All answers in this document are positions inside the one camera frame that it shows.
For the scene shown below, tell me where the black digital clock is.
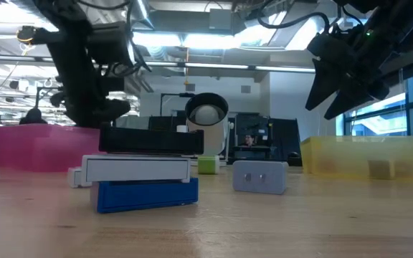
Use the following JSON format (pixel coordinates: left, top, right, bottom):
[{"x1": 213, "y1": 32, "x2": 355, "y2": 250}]
[{"x1": 98, "y1": 125, "x2": 205, "y2": 156}]

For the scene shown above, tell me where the blue flat block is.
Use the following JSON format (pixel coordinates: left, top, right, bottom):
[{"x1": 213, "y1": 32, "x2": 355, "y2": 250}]
[{"x1": 90, "y1": 178, "x2": 199, "y2": 215}]

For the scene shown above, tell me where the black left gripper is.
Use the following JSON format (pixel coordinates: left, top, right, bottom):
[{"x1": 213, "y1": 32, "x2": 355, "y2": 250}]
[{"x1": 47, "y1": 38, "x2": 133, "y2": 129}]

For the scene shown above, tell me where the lavender wall charger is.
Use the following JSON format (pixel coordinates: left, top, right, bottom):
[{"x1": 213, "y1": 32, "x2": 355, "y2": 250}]
[{"x1": 232, "y1": 160, "x2": 289, "y2": 196}]

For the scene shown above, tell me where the yellow plastic bin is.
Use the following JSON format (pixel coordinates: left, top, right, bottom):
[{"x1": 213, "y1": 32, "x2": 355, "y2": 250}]
[{"x1": 299, "y1": 135, "x2": 413, "y2": 182}]

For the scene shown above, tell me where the pink plastic bin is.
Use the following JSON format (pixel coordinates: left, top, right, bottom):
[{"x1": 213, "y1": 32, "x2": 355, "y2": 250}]
[{"x1": 0, "y1": 124, "x2": 102, "y2": 173}]

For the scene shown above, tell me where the white flat block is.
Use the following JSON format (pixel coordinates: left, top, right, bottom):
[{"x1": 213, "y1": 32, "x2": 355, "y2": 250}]
[{"x1": 67, "y1": 153, "x2": 192, "y2": 189}]

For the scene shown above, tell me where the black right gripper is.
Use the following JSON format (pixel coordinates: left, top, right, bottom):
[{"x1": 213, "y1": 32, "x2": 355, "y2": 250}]
[{"x1": 304, "y1": 26, "x2": 394, "y2": 122}]

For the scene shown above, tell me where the black computer monitor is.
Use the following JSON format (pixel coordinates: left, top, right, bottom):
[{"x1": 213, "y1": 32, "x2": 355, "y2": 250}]
[{"x1": 234, "y1": 113, "x2": 271, "y2": 137}]

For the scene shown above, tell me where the person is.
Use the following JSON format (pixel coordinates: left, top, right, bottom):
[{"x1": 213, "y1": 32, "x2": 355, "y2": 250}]
[
  {"x1": 241, "y1": 133, "x2": 261, "y2": 148},
  {"x1": 19, "y1": 107, "x2": 49, "y2": 125}
]

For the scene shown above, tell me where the black stand frame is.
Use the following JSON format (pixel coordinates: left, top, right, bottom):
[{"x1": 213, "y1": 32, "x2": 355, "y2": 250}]
[{"x1": 35, "y1": 85, "x2": 64, "y2": 125}]

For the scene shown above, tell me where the small green cube charger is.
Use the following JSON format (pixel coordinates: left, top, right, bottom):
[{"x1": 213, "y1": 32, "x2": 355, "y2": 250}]
[{"x1": 197, "y1": 155, "x2": 221, "y2": 176}]

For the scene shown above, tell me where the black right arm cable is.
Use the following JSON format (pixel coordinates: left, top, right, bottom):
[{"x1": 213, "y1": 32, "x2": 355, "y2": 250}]
[{"x1": 255, "y1": 11, "x2": 333, "y2": 37}]

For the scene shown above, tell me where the dark desk equipment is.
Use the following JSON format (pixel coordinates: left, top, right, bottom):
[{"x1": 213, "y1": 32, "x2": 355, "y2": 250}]
[{"x1": 115, "y1": 114, "x2": 189, "y2": 132}]

